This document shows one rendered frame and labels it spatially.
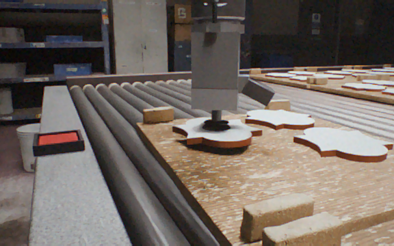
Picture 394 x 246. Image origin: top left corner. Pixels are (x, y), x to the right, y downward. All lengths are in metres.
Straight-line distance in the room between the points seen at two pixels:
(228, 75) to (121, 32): 4.54
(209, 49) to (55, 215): 0.27
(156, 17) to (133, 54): 0.65
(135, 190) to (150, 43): 4.67
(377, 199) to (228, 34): 0.25
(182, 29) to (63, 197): 4.98
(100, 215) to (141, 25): 4.70
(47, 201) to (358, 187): 0.33
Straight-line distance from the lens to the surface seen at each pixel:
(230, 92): 0.43
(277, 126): 0.56
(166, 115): 0.60
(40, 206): 0.38
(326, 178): 0.39
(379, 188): 0.38
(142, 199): 0.35
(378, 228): 0.31
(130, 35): 4.95
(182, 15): 5.28
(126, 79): 1.39
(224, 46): 0.42
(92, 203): 0.37
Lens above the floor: 1.08
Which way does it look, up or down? 14 degrees down
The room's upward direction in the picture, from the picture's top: straight up
